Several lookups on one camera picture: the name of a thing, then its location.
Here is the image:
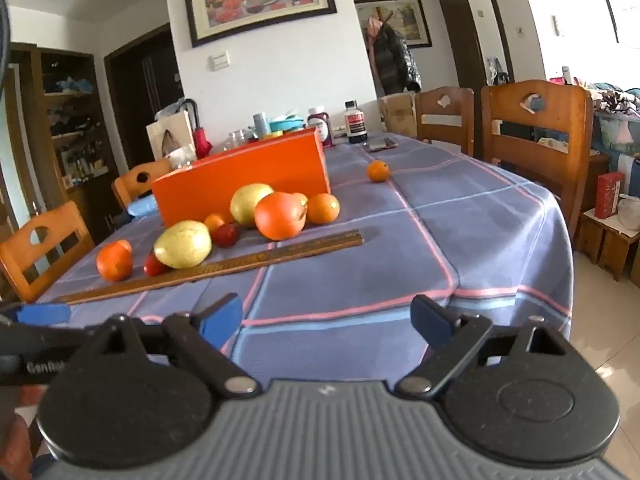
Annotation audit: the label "small wooden stool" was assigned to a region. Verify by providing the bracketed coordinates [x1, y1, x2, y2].
[599, 227, 640, 282]
[575, 207, 613, 265]

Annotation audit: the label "white paper bag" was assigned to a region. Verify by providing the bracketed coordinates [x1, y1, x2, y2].
[146, 110, 197, 166]

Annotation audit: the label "dark door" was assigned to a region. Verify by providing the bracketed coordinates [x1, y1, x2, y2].
[105, 25, 186, 171]

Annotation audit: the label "white plastic bag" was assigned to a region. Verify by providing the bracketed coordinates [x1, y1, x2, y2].
[617, 192, 640, 233]

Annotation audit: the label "red gift box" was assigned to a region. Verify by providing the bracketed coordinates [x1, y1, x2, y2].
[595, 172, 626, 220]

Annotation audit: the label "hanging dark bag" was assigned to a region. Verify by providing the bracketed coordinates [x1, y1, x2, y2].
[487, 57, 510, 86]

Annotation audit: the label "red tomato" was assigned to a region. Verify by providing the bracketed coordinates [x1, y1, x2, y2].
[143, 252, 171, 277]
[214, 223, 240, 249]

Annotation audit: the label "brown cardboard box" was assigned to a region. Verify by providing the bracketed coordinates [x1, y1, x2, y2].
[378, 94, 418, 138]

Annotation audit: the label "red umbrella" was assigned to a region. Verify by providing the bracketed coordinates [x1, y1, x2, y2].
[180, 100, 213, 158]

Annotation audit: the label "pile of household clutter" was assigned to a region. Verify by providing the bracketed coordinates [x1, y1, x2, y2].
[590, 80, 640, 196]

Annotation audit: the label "orange cardboard box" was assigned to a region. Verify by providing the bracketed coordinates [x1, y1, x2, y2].
[151, 127, 332, 228]

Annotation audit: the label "yellow pear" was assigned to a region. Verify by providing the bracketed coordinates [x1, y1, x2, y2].
[229, 183, 276, 228]
[153, 220, 213, 269]

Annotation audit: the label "wooden chair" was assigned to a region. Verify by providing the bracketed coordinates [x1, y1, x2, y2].
[0, 201, 96, 303]
[481, 80, 595, 251]
[111, 159, 173, 211]
[415, 86, 475, 158]

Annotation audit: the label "blue plaid tablecloth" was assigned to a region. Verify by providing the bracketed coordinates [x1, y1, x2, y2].
[35, 132, 573, 381]

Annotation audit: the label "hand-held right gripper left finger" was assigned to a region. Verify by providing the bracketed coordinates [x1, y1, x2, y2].
[87, 292, 262, 399]

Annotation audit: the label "long wooden ruler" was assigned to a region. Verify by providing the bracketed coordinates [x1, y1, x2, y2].
[52, 230, 365, 305]

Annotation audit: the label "dark door frame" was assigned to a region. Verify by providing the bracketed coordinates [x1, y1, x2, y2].
[432, 0, 516, 91]

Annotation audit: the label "dark wooden shelf cabinet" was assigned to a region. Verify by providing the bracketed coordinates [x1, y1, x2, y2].
[10, 42, 121, 241]

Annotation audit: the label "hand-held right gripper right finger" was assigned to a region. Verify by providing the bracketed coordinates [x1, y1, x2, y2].
[395, 294, 571, 397]

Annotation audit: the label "large reddish orange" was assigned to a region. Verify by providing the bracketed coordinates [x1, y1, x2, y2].
[254, 192, 307, 241]

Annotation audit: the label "purple supplement bottle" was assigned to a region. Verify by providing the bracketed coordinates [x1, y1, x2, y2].
[307, 106, 335, 148]

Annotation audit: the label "hanging coats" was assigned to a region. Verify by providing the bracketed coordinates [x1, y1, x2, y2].
[365, 16, 423, 96]

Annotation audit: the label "teal bowl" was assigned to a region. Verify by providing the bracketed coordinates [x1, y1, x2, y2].
[270, 116, 306, 136]

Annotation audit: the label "framed landscape painting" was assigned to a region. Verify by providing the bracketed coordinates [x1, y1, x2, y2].
[354, 0, 433, 50]

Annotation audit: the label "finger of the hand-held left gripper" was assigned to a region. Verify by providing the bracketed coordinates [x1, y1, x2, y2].
[0, 304, 108, 348]

